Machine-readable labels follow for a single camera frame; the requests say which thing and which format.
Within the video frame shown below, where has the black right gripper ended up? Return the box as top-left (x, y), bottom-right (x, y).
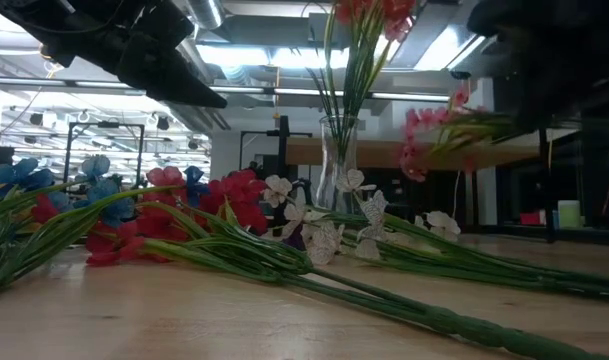
top-left (466, 0), bottom-right (609, 131)

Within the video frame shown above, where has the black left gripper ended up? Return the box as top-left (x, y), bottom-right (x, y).
top-left (0, 0), bottom-right (229, 109)

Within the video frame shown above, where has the blue artificial flower bunch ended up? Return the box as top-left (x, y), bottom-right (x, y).
top-left (0, 154), bottom-right (211, 294)

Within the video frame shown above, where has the pink artificial flower bunch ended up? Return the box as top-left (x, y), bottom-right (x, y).
top-left (397, 87), bottom-right (523, 184)

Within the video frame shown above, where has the red artificial flower bunch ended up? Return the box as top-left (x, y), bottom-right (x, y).
top-left (31, 167), bottom-right (609, 360)

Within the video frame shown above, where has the orange artificial flower bunch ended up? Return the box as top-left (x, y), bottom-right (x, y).
top-left (306, 0), bottom-right (419, 206)

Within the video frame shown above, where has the tall clear glass vase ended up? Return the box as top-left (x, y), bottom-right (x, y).
top-left (315, 114), bottom-right (361, 215)

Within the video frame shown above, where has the purple artificial flower bunch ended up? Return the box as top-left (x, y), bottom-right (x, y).
top-left (283, 227), bottom-right (310, 252)

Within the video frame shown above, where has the white artificial flower bunch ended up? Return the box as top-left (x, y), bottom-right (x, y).
top-left (260, 168), bottom-right (609, 304)

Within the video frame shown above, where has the long tube light fixture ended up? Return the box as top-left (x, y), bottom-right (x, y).
top-left (0, 75), bottom-right (469, 105)

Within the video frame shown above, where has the green plastic container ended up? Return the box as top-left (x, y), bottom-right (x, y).
top-left (557, 199), bottom-right (582, 230)

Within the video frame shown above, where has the small silver ventilation duct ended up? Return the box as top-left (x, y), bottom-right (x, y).
top-left (186, 0), bottom-right (226, 31)

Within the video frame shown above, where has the black background rig frame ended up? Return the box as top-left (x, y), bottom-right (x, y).
top-left (63, 121), bottom-right (146, 201)

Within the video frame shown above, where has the wooden shelf with black frame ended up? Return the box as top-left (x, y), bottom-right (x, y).
top-left (272, 114), bottom-right (558, 245)

